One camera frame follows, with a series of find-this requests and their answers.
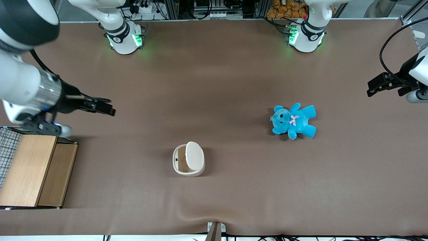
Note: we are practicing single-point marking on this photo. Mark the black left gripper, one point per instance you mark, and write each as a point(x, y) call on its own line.
point(403, 77)

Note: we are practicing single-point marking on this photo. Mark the white power strip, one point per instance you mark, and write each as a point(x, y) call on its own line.
point(145, 10)

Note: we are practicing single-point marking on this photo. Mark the orange plush toy heap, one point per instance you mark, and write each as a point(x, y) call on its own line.
point(284, 11)

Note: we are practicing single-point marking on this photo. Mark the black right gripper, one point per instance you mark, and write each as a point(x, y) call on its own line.
point(69, 99)

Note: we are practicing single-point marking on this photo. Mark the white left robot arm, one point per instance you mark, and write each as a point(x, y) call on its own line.
point(307, 33)

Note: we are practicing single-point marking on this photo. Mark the aluminium frame post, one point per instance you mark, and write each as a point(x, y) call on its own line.
point(409, 13)

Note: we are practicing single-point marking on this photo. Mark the aluminium camera mount profile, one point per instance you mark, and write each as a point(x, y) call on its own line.
point(215, 232)

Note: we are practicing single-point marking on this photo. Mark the blue plush teddy bear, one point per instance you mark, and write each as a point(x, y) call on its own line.
point(301, 120)

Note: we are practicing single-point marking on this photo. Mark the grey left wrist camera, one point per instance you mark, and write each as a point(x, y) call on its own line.
point(418, 97)

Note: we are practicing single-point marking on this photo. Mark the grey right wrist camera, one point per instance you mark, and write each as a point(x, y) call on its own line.
point(50, 127)

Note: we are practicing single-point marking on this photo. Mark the white trash can body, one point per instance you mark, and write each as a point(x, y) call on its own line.
point(175, 164)

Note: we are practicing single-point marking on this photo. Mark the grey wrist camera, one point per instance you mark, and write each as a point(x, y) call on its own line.
point(50, 127)
point(418, 97)

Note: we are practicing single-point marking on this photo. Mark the white trash can lid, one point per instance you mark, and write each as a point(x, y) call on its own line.
point(194, 155)

